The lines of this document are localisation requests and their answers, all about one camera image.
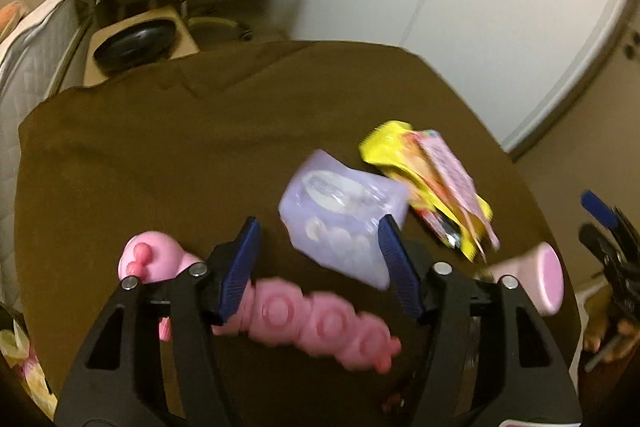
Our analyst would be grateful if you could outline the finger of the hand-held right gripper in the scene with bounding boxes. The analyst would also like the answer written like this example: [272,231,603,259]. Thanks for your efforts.
[580,189,626,233]

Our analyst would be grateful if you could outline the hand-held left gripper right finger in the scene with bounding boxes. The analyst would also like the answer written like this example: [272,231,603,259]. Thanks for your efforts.
[377,214,583,427]

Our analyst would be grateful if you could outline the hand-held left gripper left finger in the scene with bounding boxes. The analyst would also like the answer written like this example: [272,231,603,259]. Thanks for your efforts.
[54,217,263,427]

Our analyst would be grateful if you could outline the pale purple packet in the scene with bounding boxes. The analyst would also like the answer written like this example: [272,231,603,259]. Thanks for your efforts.
[278,149,411,292]

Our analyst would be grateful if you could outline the yellow plastic bag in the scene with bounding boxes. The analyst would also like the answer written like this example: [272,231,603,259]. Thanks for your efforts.
[0,322,58,420]

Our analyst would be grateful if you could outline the person's right hand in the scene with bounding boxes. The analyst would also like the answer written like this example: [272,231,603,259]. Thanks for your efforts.
[582,292,640,363]

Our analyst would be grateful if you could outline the pink plastic cup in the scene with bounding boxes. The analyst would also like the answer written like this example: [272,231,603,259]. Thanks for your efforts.
[487,242,565,318]

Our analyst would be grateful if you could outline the pink caterpillar toy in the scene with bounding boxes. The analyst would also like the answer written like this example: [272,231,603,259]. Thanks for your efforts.
[118,230,402,375]

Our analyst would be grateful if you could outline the yellow snack packet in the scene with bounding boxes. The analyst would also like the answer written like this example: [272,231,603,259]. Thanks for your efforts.
[359,120,493,264]

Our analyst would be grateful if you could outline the brown tablecloth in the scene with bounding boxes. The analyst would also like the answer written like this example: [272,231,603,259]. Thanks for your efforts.
[12,39,586,427]

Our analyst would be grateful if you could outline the black round object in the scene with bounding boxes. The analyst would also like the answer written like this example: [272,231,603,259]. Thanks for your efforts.
[94,19,177,70]

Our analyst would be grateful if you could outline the white quilted mattress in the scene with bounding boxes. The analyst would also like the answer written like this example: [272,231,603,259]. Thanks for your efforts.
[0,0,93,303]

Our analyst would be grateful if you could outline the orange plush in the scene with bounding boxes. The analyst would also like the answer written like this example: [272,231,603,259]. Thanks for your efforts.
[0,1,31,42]

